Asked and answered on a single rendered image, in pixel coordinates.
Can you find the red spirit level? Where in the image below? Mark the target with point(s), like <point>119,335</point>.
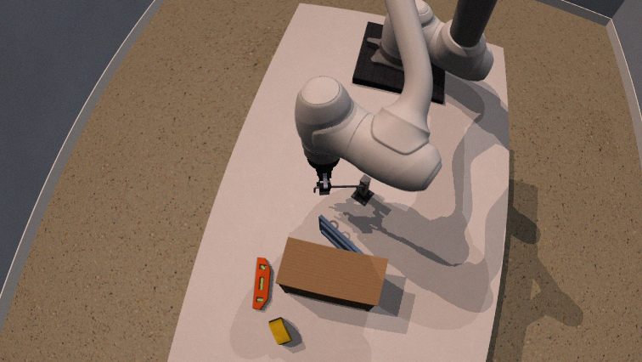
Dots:
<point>262,276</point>

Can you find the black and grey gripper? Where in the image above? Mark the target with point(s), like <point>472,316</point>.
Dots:
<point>324,174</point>

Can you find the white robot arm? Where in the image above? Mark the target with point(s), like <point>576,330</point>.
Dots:
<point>393,145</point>

